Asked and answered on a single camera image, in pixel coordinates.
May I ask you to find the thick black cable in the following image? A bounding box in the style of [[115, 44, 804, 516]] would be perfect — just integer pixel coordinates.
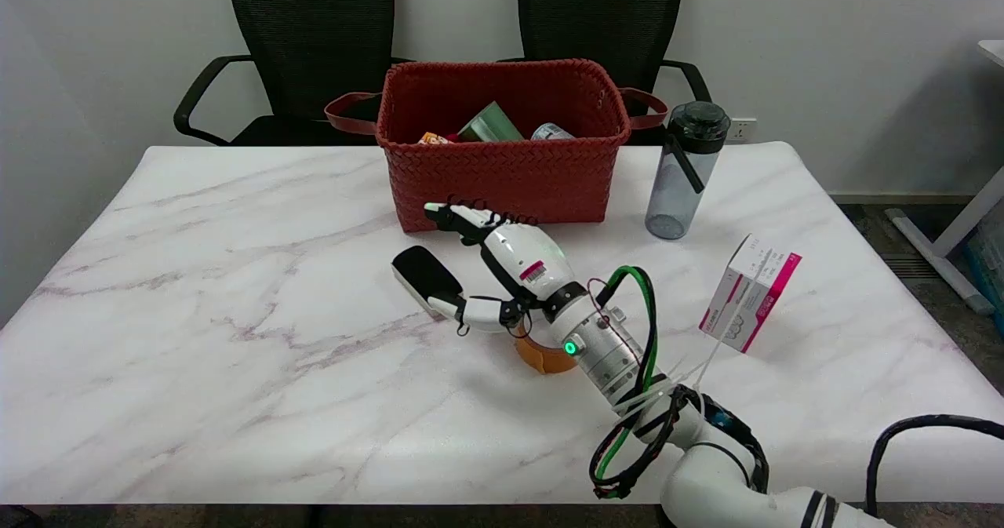
[[866, 414, 1004, 517]]

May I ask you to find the white and pink paper box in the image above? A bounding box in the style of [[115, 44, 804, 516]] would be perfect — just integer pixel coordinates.
[[699, 234, 802, 354]]

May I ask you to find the grey water bottle black lid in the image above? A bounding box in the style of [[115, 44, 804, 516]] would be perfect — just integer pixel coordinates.
[[645, 101, 732, 241]]

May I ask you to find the green carton box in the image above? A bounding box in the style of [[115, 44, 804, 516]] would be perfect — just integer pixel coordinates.
[[457, 101, 525, 143]]

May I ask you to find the green robot cable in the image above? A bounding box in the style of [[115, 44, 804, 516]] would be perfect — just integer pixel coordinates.
[[594, 266, 658, 482]]

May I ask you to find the white desk frame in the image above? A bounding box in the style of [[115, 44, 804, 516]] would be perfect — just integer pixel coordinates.
[[886, 40, 1004, 315]]

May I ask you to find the blue storage bin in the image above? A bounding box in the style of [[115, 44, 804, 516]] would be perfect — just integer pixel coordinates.
[[965, 222, 1004, 333]]

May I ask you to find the orange tape roll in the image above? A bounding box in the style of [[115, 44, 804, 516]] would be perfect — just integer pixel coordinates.
[[514, 328, 577, 374]]

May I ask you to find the red woven basket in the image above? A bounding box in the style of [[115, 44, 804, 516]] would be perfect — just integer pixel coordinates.
[[325, 59, 669, 234]]

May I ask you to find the thin red wire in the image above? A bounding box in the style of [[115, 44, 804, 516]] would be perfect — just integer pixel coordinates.
[[584, 278, 620, 333]]

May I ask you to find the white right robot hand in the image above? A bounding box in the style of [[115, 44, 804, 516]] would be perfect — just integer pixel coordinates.
[[424, 202, 588, 335]]

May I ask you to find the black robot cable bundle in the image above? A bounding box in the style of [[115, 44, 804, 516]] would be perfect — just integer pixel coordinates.
[[590, 385, 770, 501]]

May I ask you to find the black whiteboard eraser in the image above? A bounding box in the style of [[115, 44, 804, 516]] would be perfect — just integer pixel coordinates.
[[391, 246, 464, 317]]

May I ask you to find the black mesh office chair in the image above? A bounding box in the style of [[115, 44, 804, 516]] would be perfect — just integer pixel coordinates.
[[498, 0, 713, 146], [173, 0, 413, 147]]

